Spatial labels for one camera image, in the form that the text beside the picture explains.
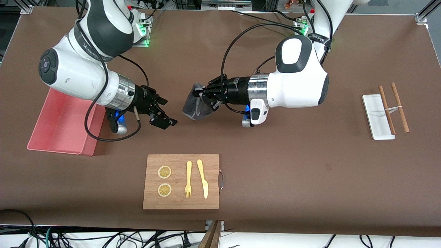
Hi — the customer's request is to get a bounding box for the grey and red cloth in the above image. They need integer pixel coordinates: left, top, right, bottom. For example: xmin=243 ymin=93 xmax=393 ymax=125
xmin=182 ymin=82 xmax=216 ymax=121

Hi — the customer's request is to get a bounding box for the yellow plastic fork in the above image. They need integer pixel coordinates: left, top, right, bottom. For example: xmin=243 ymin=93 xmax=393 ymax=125
xmin=185 ymin=161 xmax=192 ymax=198

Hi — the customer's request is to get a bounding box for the yellow plastic knife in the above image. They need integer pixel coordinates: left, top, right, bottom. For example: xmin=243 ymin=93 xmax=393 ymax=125
xmin=197 ymin=159 xmax=209 ymax=199

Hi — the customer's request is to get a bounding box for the wooden cutting board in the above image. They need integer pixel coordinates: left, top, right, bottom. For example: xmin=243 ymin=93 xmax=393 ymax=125
xmin=143 ymin=154 xmax=220 ymax=210

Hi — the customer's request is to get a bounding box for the grey metal equipment box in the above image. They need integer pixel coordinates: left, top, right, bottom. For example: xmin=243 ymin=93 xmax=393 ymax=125
xmin=202 ymin=0 xmax=252 ymax=11

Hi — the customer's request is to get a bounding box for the pink plastic bin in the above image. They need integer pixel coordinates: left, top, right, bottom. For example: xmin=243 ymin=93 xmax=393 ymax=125
xmin=27 ymin=88 xmax=107 ymax=156

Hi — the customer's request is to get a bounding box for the wooden plank under table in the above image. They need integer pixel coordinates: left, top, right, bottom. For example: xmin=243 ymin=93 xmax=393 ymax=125
xmin=198 ymin=220 xmax=223 ymax=248

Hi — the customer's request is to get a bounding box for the white rectangular tray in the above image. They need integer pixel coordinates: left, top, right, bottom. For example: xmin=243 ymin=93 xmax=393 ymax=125
xmin=362 ymin=94 xmax=396 ymax=141

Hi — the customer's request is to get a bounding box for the brown wooden chopstick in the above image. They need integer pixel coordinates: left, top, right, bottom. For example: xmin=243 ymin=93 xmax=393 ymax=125
xmin=379 ymin=85 xmax=396 ymax=135
xmin=391 ymin=82 xmax=410 ymax=133

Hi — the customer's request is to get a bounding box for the thin white chopstick tie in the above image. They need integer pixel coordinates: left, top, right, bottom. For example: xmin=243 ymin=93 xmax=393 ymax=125
xmin=374 ymin=106 xmax=404 ymax=117

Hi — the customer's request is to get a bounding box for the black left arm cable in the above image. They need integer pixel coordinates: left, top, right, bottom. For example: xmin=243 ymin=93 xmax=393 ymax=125
xmin=220 ymin=0 xmax=333 ymax=90

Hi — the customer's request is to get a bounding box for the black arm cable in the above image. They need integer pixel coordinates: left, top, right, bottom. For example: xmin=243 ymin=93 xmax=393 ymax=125
xmin=220 ymin=0 xmax=333 ymax=90
xmin=76 ymin=0 xmax=149 ymax=142

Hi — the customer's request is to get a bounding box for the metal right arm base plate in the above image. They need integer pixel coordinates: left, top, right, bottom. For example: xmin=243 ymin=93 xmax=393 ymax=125
xmin=133 ymin=10 xmax=152 ymax=48

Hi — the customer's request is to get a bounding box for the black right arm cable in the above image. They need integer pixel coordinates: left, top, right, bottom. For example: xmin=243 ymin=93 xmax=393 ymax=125
xmin=76 ymin=0 xmax=149 ymax=142

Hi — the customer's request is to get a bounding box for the black cable across table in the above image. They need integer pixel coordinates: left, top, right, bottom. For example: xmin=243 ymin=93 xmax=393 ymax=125
xmin=231 ymin=10 xmax=304 ymax=28

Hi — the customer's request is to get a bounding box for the black floor cable loop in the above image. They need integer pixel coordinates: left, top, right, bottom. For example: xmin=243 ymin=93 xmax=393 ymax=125
xmin=0 ymin=209 xmax=37 ymax=241

